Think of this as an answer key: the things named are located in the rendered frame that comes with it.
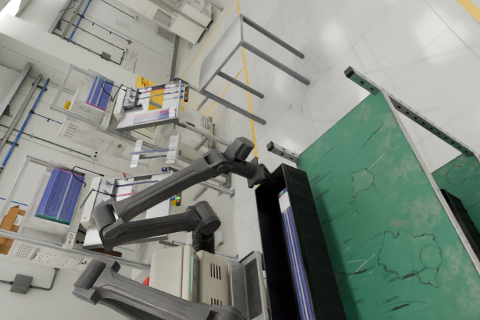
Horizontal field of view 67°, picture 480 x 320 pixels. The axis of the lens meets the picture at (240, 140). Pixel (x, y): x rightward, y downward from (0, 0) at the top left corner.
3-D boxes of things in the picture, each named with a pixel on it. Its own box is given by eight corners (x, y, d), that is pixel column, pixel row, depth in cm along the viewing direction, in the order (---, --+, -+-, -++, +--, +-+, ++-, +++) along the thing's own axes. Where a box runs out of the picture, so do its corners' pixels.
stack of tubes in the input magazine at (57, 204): (84, 176, 339) (54, 166, 327) (70, 223, 303) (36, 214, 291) (80, 183, 346) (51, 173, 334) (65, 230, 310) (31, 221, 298)
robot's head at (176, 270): (161, 327, 120) (142, 311, 109) (165, 267, 135) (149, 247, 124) (202, 321, 118) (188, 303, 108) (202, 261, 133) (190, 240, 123)
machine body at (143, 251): (218, 208, 395) (166, 191, 368) (218, 270, 346) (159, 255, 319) (188, 235, 432) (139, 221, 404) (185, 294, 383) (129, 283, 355)
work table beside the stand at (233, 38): (310, 83, 338) (240, 41, 303) (263, 125, 381) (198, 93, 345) (304, 54, 368) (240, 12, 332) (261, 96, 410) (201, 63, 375)
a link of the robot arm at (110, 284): (103, 261, 102) (77, 299, 95) (95, 251, 98) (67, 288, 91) (245, 314, 86) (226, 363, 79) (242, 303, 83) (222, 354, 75)
